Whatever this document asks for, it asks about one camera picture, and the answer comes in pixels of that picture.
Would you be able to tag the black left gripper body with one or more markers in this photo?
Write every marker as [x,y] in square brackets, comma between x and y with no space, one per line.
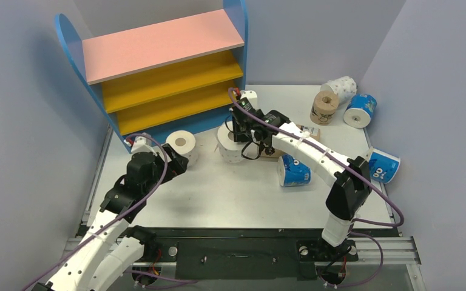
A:
[174,167]

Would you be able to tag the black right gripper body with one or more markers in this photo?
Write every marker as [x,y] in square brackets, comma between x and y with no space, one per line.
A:
[240,131]

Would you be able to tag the white floral paper roll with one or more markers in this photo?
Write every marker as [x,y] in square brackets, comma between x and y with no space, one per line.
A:
[185,144]
[345,88]
[229,149]

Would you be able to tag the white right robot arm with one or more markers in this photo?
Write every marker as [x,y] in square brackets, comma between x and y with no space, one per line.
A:
[348,178]

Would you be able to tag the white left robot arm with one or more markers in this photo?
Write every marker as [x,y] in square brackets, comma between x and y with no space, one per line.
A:
[112,243]

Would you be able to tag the blue pink yellow shelf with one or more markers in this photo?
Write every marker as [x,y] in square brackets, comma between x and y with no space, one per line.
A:
[160,78]

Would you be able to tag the brown cartoon paper roll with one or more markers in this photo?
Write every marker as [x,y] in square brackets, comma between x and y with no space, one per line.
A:
[271,153]

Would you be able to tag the blue wrapped paper roll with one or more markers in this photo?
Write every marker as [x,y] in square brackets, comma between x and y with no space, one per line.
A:
[360,111]
[292,173]
[383,166]

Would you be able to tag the brown standing paper roll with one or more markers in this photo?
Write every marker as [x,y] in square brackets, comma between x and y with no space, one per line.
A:
[324,107]

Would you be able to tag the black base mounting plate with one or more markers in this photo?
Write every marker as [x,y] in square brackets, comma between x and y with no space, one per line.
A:
[214,253]

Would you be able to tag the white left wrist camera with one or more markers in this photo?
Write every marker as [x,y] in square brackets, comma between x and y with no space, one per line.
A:
[139,144]

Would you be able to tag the aluminium rail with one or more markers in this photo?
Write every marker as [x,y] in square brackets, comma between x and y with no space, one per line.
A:
[396,251]

